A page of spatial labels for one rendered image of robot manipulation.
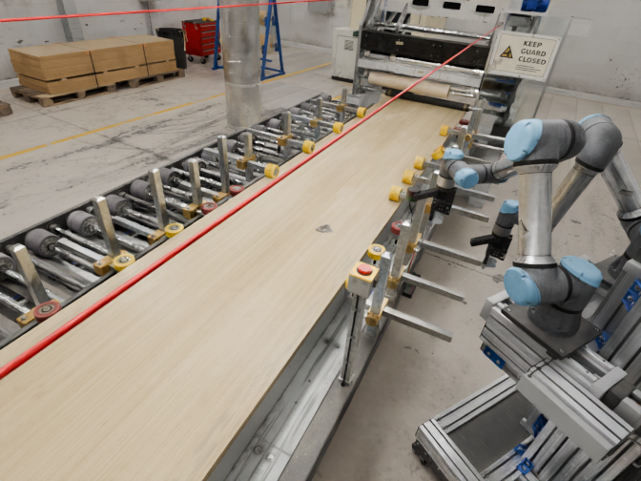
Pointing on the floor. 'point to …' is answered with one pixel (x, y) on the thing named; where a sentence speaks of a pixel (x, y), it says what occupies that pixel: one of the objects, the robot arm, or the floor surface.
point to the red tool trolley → (200, 38)
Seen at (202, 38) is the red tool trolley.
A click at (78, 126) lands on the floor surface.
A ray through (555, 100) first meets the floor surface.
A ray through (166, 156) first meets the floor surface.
